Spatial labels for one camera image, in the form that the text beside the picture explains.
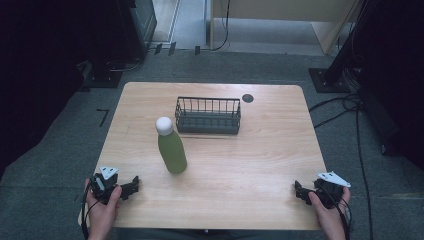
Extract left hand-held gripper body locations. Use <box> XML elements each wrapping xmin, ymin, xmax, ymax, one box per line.
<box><xmin>89</xmin><ymin>165</ymin><xmax>123</xmax><ymax>205</ymax></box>

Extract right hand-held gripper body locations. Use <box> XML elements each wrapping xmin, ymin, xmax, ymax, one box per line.
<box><xmin>312</xmin><ymin>171</ymin><xmax>352</xmax><ymax>210</ymax></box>

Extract green bottle with white cap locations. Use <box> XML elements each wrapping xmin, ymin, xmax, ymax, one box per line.
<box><xmin>154</xmin><ymin>116</ymin><xmax>188</xmax><ymax>175</ymax></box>

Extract black wire basket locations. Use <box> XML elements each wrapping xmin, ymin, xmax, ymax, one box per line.
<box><xmin>174</xmin><ymin>96</ymin><xmax>242</xmax><ymax>136</ymax></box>

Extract person's right hand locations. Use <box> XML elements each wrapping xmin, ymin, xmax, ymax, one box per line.
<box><xmin>307</xmin><ymin>185</ymin><xmax>352</xmax><ymax>231</ymax></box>

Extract person's left hand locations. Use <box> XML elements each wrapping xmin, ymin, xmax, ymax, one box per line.
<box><xmin>84</xmin><ymin>177</ymin><xmax>123</xmax><ymax>234</ymax></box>

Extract black tape corner mark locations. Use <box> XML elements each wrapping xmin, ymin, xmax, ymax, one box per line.
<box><xmin>96</xmin><ymin>108</ymin><xmax>110</xmax><ymax>128</ymax></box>

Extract black metal stand with base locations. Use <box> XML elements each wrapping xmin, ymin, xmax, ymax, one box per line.
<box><xmin>82</xmin><ymin>0</ymin><xmax>141</xmax><ymax>90</ymax></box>
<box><xmin>307</xmin><ymin>0</ymin><xmax>384</xmax><ymax>94</ymax></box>

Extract dark cabinet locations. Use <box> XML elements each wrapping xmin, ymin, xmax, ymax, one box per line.
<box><xmin>116</xmin><ymin>0</ymin><xmax>158</xmax><ymax>63</ymax></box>

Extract light wooden furniture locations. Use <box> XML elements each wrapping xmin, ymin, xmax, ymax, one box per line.
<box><xmin>209</xmin><ymin>0</ymin><xmax>363</xmax><ymax>56</ymax></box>

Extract right hand-held gripper cable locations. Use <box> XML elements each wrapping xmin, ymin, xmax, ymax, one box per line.
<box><xmin>319</xmin><ymin>188</ymin><xmax>353</xmax><ymax>240</ymax></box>

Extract hand-held gripper cable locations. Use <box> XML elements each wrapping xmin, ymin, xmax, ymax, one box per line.
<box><xmin>319</xmin><ymin>188</ymin><xmax>353</xmax><ymax>240</ymax></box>
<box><xmin>80</xmin><ymin>181</ymin><xmax>100</xmax><ymax>240</ymax></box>

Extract left hand-held gripper cable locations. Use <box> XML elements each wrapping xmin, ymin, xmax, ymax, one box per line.
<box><xmin>80</xmin><ymin>181</ymin><xmax>100</xmax><ymax>240</ymax></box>

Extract long black floor cable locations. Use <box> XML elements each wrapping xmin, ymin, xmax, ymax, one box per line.
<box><xmin>355</xmin><ymin>99</ymin><xmax>375</xmax><ymax>240</ymax></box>

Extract looped black floor cables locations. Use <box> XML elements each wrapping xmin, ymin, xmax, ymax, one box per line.
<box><xmin>308</xmin><ymin>93</ymin><xmax>365</xmax><ymax>130</ymax></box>

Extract hanging black cable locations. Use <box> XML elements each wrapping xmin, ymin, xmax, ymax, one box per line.
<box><xmin>210</xmin><ymin>0</ymin><xmax>232</xmax><ymax>52</ymax></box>

